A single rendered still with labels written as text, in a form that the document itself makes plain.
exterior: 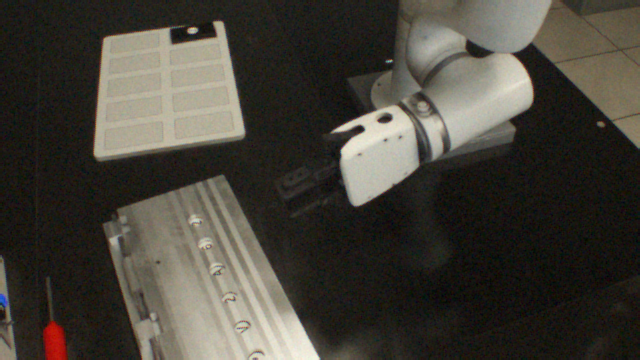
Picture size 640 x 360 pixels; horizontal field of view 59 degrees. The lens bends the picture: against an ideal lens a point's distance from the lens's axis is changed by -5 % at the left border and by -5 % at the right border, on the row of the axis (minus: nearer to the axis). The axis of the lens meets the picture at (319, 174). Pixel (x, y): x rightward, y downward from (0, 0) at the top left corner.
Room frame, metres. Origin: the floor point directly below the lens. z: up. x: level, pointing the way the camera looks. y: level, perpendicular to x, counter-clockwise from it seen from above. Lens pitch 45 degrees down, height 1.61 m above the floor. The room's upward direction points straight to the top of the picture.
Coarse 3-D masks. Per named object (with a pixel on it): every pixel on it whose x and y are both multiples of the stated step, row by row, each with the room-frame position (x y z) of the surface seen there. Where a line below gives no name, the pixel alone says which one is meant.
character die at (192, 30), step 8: (200, 24) 1.15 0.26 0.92; (208, 24) 1.15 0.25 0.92; (176, 32) 1.12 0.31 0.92; (184, 32) 1.12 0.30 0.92; (192, 32) 1.12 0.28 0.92; (200, 32) 1.12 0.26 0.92; (208, 32) 1.12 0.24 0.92; (216, 32) 1.11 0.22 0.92; (176, 40) 1.09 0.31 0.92; (184, 40) 1.09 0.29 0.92; (192, 40) 1.10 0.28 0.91
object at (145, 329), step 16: (240, 208) 0.61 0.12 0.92; (112, 224) 0.56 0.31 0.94; (128, 224) 0.57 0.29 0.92; (112, 240) 0.53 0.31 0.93; (112, 256) 0.51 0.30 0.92; (128, 288) 0.46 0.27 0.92; (128, 304) 0.43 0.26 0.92; (144, 304) 0.43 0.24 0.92; (144, 320) 0.40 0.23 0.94; (160, 320) 0.41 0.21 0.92; (144, 336) 0.37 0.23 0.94; (144, 352) 0.36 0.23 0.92; (160, 352) 0.36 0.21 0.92
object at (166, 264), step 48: (192, 192) 0.62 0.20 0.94; (144, 240) 0.53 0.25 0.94; (192, 240) 0.53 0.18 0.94; (240, 240) 0.53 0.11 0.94; (144, 288) 0.45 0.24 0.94; (192, 288) 0.45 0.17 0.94; (240, 288) 0.45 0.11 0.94; (192, 336) 0.37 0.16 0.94; (240, 336) 0.38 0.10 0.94; (288, 336) 0.38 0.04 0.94
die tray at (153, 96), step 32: (160, 32) 1.14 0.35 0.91; (224, 32) 1.13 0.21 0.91; (128, 64) 1.02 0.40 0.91; (160, 64) 1.01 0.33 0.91; (192, 64) 1.01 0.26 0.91; (224, 64) 1.01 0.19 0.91; (128, 96) 0.91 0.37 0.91; (160, 96) 0.91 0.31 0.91; (192, 96) 0.90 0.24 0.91; (224, 96) 0.90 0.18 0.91; (96, 128) 0.81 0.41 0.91; (128, 128) 0.81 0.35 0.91; (160, 128) 0.81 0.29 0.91; (192, 128) 0.81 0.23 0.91; (224, 128) 0.81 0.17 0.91
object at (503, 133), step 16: (352, 80) 0.93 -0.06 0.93; (368, 80) 0.93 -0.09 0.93; (352, 96) 0.90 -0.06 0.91; (368, 96) 0.88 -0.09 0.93; (368, 112) 0.83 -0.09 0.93; (496, 128) 0.79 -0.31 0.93; (512, 128) 0.79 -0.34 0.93; (464, 144) 0.75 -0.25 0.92; (480, 144) 0.76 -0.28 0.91; (496, 144) 0.77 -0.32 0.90
